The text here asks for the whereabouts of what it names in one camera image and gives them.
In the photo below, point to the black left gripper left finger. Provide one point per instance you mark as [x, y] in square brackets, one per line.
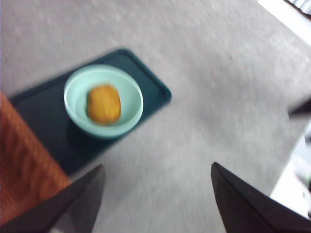
[48, 216]

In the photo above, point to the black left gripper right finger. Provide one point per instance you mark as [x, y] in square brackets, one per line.
[247, 213]

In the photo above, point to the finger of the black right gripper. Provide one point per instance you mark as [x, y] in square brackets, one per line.
[303, 110]

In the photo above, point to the brown kiwi fruit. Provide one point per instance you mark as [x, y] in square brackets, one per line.
[103, 104]

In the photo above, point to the teal ceramic bowl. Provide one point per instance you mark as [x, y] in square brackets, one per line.
[131, 102]

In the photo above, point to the brown wicker basket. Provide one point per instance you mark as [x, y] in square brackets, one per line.
[24, 157]

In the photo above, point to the black rectangular tray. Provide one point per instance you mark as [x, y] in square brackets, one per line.
[48, 116]

